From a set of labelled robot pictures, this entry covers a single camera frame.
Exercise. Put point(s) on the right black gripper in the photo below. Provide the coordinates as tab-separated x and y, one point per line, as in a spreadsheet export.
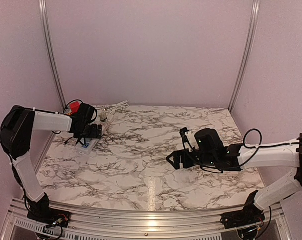
177	153

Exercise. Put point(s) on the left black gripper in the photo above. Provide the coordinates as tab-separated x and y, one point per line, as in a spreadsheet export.
95	133

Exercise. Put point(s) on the white multicolour power strip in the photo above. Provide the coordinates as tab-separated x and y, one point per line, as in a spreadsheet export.
86	145

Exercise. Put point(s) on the black power adapter with cable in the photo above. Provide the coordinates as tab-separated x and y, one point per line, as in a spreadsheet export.
71	139

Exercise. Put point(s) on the green grey plug adapter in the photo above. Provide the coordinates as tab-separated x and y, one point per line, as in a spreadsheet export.
103	116

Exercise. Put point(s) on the red cube socket adapter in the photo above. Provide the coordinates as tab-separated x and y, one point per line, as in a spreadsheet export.
74	106

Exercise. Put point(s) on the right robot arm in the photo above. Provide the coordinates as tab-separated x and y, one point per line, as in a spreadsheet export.
205	149

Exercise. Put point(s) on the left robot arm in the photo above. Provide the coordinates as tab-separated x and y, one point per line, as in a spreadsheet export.
15	139

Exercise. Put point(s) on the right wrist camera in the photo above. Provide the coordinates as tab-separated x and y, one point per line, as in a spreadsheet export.
188	139

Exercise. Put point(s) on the aluminium front rail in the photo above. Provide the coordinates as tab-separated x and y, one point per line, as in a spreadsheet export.
111	224

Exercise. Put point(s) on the left aluminium frame post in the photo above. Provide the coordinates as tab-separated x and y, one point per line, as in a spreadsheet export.
50	52

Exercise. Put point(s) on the aluminium frame post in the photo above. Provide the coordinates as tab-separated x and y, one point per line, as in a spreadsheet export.
246	53
50	52

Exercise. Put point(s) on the right aluminium frame post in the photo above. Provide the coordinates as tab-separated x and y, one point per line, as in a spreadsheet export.
246	53

